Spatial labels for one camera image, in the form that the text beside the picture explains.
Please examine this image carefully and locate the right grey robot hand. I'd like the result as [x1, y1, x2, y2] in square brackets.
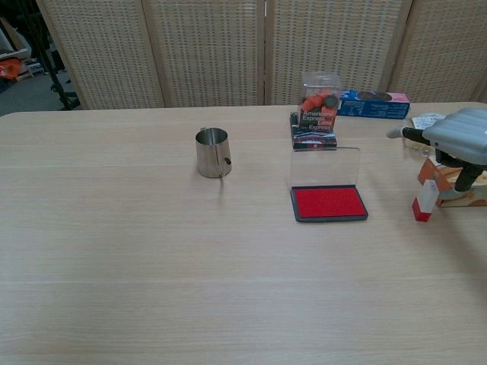
[386, 107, 487, 193]

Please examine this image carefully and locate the red and white stamp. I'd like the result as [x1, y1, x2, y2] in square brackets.
[412, 179, 438, 223]

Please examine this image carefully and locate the red ink pad clear lid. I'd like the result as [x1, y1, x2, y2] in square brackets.
[289, 146, 371, 224]

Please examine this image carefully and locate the clear bag of biscuits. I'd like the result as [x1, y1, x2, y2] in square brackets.
[403, 113, 454, 153]

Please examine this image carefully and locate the orange wafer box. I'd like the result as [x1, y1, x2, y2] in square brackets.
[417, 155, 487, 208]

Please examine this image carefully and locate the blue cookie box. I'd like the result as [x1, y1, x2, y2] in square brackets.
[336, 89, 412, 119]

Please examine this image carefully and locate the clear coffee capsule box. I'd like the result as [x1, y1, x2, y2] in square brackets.
[298, 71, 342, 134]

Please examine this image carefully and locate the dark printed flat box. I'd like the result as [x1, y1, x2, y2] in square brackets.
[289, 111, 339, 150]

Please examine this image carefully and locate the stainless steel cup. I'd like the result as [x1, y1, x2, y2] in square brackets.
[195, 128, 233, 179]

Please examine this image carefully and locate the wooden woven folding screen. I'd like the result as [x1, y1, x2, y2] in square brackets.
[36, 0, 487, 111]

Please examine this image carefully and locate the black tripod stand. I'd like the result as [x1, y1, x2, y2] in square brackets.
[22, 0, 83, 111]

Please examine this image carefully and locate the orange bag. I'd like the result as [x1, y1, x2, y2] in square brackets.
[0, 59, 21, 80]

